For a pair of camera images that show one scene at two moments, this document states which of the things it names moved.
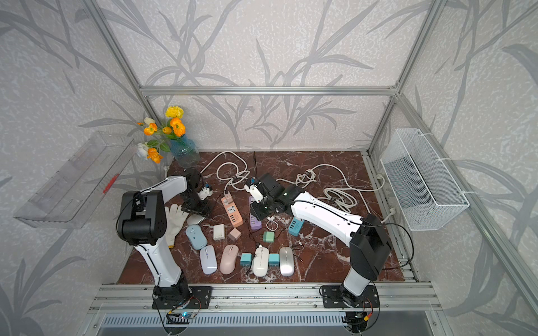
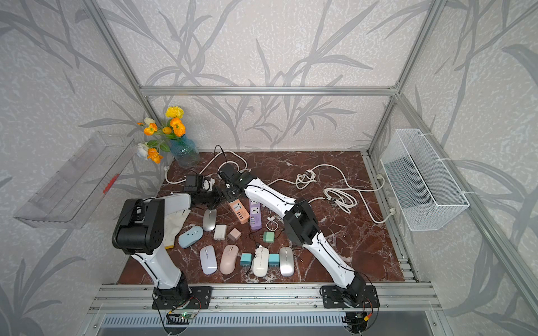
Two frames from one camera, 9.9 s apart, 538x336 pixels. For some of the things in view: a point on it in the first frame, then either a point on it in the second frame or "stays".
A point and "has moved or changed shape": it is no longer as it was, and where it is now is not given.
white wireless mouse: x=260 y=262 stays
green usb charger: x=269 y=236 stays
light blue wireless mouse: x=196 y=236 has moved or changed shape
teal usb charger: x=246 y=259 stays
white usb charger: x=218 y=232 stays
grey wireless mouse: x=195 y=219 to x=209 y=219
